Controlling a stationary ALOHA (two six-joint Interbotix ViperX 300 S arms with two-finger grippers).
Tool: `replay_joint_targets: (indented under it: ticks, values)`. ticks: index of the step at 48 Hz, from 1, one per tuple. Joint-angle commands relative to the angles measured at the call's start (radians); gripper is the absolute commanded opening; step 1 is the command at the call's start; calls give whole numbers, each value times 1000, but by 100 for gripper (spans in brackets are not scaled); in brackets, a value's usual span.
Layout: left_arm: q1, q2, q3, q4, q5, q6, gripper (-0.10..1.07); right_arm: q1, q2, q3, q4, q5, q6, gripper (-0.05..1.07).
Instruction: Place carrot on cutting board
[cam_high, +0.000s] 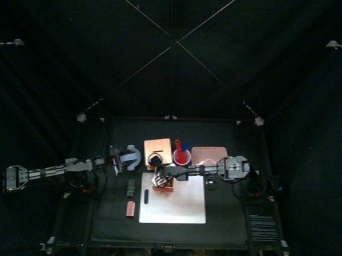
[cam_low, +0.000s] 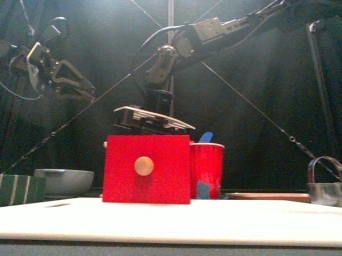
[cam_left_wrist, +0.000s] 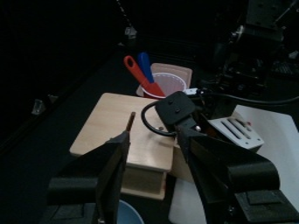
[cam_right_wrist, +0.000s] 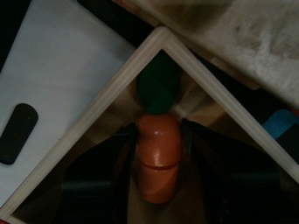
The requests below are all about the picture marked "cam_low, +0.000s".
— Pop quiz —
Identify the white cutting board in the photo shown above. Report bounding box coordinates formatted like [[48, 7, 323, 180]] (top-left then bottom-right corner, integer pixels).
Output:
[[0, 196, 342, 249]]

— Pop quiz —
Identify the red box with wooden knob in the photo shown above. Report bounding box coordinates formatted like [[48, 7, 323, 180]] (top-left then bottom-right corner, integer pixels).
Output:
[[101, 134, 193, 205]]

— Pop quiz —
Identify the red plastic cup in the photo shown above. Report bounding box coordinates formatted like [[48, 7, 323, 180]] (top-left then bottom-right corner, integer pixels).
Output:
[[188, 141, 225, 200]]

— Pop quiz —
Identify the grey bowl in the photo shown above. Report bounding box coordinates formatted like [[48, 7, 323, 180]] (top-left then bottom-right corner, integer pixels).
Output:
[[33, 168, 96, 198]]

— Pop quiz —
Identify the green white-striped box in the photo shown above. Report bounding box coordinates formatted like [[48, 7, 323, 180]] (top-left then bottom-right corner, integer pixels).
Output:
[[0, 173, 48, 207]]

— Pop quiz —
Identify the brown wooden tray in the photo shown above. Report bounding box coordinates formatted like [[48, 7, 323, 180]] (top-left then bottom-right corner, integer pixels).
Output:
[[225, 191, 312, 204]]

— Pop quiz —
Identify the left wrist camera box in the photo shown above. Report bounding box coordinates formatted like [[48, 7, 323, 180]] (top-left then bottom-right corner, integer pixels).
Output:
[[40, 23, 62, 44]]

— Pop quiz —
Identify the blue utensil handle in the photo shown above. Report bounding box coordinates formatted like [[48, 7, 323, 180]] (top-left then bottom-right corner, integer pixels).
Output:
[[197, 131, 215, 144]]

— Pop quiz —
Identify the thin vertical frame pole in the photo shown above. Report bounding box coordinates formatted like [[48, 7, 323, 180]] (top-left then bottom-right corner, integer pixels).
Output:
[[165, 0, 176, 48]]

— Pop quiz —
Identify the metal frame pole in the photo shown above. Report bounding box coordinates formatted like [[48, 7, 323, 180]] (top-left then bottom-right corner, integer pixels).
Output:
[[304, 19, 339, 153]]

